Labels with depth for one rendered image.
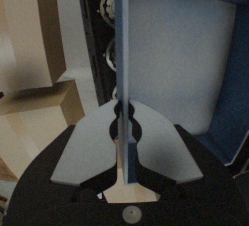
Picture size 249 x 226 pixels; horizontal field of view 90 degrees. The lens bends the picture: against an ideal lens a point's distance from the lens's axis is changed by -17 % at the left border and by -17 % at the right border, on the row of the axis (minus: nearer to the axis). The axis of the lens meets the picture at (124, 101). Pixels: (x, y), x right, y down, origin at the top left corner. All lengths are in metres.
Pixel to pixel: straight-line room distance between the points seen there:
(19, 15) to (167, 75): 0.36
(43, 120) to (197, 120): 0.37
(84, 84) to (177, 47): 0.44
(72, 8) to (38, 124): 0.37
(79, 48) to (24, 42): 0.20
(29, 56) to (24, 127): 0.20
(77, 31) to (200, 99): 0.44
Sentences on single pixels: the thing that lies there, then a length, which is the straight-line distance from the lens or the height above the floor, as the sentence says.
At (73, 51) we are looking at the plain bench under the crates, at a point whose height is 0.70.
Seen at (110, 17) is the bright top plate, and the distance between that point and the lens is 0.37.
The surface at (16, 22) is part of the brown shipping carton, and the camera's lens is 0.43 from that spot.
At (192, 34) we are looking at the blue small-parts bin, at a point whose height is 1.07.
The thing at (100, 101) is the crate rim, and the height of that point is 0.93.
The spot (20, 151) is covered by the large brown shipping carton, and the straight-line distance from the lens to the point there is 0.56.
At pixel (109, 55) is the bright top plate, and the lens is 0.37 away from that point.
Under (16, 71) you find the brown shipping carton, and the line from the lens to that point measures 0.45.
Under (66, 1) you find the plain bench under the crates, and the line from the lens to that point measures 0.55.
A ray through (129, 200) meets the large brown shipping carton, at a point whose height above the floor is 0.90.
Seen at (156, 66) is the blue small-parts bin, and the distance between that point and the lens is 0.17.
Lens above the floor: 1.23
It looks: 62 degrees down
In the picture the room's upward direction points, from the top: 167 degrees clockwise
